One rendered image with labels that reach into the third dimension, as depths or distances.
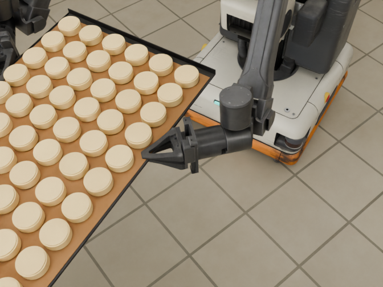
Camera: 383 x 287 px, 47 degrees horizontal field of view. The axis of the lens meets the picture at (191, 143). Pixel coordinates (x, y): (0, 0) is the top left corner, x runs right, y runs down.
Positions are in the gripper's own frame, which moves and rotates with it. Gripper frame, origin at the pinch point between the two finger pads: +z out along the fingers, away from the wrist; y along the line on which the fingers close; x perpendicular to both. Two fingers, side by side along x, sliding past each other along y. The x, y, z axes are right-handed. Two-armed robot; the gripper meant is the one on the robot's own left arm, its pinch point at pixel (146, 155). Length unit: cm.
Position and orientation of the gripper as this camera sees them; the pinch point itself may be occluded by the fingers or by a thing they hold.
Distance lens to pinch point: 82.4
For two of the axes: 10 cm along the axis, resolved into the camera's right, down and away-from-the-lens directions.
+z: -9.7, 2.0, -1.1
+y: 0.3, 5.7, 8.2
